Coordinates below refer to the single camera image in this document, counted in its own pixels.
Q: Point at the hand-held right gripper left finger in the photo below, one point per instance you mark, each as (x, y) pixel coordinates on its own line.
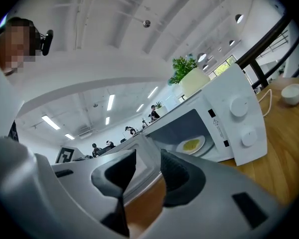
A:
(119, 173)

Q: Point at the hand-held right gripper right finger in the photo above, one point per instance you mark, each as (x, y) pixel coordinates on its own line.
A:
(177, 175)

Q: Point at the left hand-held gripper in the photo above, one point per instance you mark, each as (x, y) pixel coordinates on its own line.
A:
(67, 155)

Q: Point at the white plate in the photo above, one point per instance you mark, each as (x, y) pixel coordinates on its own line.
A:
(199, 143)

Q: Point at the white microwave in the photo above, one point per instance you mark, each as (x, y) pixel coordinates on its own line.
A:
(239, 123)

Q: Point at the small plant in white pot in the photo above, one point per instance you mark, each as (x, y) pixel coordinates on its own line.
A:
(162, 109)

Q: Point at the group of ceiling light panels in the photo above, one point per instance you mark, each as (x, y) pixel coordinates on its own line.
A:
(110, 102)

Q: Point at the green plant in cream pot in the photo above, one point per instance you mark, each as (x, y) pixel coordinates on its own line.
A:
(193, 80)

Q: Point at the large glass window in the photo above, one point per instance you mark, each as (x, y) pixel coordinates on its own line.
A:
(223, 67)

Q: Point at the person's head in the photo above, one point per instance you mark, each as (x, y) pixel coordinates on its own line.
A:
(17, 46)

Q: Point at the black railing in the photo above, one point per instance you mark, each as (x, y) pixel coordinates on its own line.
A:
(260, 71)

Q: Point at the white bowl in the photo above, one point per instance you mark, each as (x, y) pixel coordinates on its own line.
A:
(291, 93)

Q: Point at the group of hanging pendant lamps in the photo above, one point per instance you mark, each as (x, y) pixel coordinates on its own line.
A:
(239, 18)

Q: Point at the black head-worn camera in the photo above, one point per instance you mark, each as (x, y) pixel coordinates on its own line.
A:
(47, 42)

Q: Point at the ceiling dome camera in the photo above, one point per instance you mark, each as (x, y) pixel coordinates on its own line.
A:
(146, 24)

